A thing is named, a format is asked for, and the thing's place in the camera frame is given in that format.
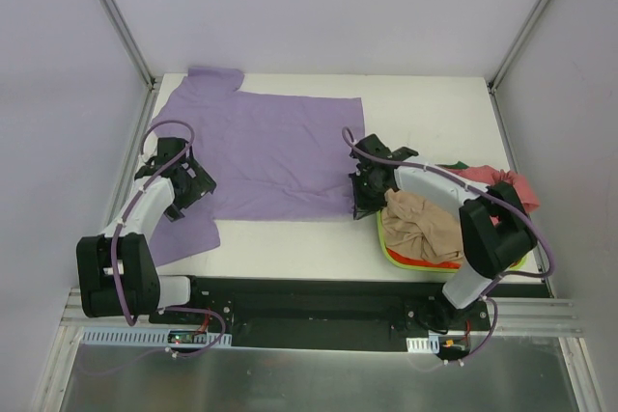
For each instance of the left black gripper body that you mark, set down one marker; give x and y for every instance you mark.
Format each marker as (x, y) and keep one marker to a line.
(194, 182)

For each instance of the dark green t shirt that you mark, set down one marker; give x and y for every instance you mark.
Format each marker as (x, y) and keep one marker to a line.
(459, 165)

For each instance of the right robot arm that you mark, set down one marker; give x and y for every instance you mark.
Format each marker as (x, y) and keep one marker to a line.
(495, 228)

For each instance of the left aluminium frame post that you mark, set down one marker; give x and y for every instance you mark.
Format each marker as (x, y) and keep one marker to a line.
(118, 23)

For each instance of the right white cable duct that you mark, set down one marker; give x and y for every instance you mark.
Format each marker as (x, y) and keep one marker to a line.
(423, 345)

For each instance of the aluminium frame post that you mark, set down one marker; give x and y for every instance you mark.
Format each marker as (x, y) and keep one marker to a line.
(520, 40)
(118, 23)

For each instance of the right aluminium frame post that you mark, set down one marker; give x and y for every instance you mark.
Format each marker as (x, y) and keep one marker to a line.
(520, 40)

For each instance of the white cable duct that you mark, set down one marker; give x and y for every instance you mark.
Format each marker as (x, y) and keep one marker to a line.
(423, 345)
(149, 337)

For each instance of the orange t shirt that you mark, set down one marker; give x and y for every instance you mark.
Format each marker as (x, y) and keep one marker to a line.
(410, 263)

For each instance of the purple t shirt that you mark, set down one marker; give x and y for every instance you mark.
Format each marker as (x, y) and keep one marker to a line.
(272, 157)

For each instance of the pink t shirt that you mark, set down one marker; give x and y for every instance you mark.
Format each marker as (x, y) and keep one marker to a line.
(491, 176)

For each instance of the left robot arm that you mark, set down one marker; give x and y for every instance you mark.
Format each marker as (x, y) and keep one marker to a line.
(116, 270)

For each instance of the green plastic basket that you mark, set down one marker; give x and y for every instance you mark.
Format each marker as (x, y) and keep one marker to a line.
(383, 246)

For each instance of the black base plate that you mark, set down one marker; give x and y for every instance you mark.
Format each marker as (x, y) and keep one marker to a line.
(294, 314)

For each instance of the left white cable duct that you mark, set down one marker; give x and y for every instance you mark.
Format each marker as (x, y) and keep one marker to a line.
(149, 337)

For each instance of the aluminium front rail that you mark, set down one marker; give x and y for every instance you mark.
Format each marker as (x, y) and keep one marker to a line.
(517, 317)

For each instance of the beige t shirt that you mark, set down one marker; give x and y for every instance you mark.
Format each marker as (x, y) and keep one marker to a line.
(416, 229)

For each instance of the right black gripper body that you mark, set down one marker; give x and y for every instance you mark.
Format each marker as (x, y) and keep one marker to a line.
(363, 190)

